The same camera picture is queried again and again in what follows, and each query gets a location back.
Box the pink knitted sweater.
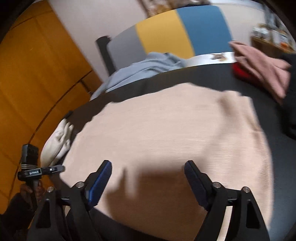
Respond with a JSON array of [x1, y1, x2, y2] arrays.
[[229, 41, 291, 103]]

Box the wooden wardrobe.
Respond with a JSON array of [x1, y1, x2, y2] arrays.
[[1, 1, 101, 212]]

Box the black garment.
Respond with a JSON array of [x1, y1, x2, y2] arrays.
[[280, 54, 295, 140]]

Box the black rolled mat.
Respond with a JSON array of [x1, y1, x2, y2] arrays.
[[96, 36, 115, 76]]

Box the patterned beige curtain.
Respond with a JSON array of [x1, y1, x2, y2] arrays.
[[138, 0, 212, 17]]

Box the person's left hand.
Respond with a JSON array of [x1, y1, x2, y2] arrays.
[[20, 180, 45, 204]]

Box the beige knitted sweater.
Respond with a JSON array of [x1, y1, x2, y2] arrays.
[[60, 83, 273, 240]]

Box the white printed pillow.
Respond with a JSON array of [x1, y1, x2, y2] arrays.
[[183, 52, 236, 67]]

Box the light blue grey garment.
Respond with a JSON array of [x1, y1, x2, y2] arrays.
[[90, 52, 187, 100]]

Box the wooden side shelf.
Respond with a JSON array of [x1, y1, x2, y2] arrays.
[[250, 24, 295, 58]]

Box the grey yellow blue headboard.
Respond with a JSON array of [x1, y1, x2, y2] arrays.
[[107, 5, 232, 70]]

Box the red garment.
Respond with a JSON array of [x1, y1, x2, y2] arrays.
[[232, 62, 253, 80]]

